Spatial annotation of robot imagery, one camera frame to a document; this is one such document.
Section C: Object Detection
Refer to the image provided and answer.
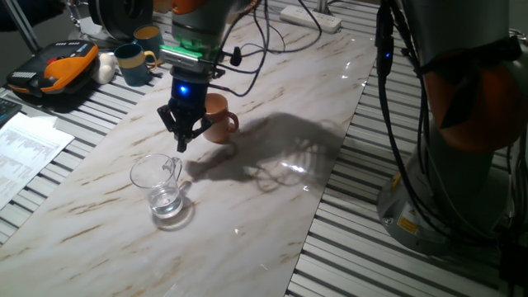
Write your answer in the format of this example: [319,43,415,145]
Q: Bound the dark teal mug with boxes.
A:
[132,24,165,61]

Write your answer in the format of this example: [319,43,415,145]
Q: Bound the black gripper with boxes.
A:
[157,68,215,153]

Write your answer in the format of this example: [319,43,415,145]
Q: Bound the grey metal bar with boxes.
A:
[2,0,42,54]

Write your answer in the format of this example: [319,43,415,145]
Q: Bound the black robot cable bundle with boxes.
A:
[214,0,528,248]

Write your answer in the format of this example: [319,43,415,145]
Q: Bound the black round device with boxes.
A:
[87,0,154,41]

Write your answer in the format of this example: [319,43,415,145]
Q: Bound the teal mug yellow band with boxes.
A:
[113,42,158,87]

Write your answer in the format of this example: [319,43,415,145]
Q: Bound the white marble pattern board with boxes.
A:
[0,15,377,297]

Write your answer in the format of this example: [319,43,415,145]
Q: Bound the black keyboard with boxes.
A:
[0,97,23,129]

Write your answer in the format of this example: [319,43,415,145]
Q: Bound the clear glass mug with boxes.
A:
[130,153,184,219]

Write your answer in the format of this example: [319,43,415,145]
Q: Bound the orange black teach pendant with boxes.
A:
[6,40,101,98]

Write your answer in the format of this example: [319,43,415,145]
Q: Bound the small white rounded object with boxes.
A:
[92,52,117,86]

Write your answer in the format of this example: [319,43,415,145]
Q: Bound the white printed paper sheet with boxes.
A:
[0,111,76,211]

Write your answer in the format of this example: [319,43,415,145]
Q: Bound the white power strip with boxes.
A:
[279,3,343,35]

